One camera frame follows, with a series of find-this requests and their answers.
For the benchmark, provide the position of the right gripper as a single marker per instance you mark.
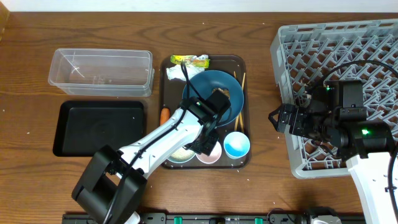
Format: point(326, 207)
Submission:
point(296, 127)

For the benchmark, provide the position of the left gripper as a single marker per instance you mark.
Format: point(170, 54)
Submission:
point(201, 146)

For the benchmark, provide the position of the pink small cup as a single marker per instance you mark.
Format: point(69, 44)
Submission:
point(213, 157)

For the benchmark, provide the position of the blue small cup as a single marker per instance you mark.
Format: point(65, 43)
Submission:
point(236, 145)

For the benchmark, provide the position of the brown food scrap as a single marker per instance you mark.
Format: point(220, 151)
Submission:
point(222, 91)

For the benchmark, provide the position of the dark blue plate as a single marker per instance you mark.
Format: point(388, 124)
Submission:
point(205, 82)

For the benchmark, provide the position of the yellow green snack wrapper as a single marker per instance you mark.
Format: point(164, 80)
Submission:
point(197, 61)

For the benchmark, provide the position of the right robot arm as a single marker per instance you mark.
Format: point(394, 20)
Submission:
point(337, 115)

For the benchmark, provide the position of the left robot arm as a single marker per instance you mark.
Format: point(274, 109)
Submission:
point(113, 183)

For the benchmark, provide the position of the grey dishwasher rack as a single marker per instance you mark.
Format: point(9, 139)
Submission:
point(302, 54)

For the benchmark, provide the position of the black waste tray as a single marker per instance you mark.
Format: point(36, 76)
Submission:
point(84, 127)

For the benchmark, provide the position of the light blue rice bowl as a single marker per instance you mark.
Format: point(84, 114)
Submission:
point(182, 155)

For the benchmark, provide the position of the orange carrot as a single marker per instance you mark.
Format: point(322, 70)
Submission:
point(164, 116)

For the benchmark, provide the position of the brown serving tray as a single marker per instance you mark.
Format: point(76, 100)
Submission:
point(171, 96)

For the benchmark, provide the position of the crumpled white napkin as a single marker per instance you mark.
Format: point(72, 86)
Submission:
point(176, 72)

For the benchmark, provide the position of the clear plastic bin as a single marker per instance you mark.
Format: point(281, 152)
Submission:
point(102, 72)

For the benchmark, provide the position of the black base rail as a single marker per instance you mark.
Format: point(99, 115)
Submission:
point(161, 218)

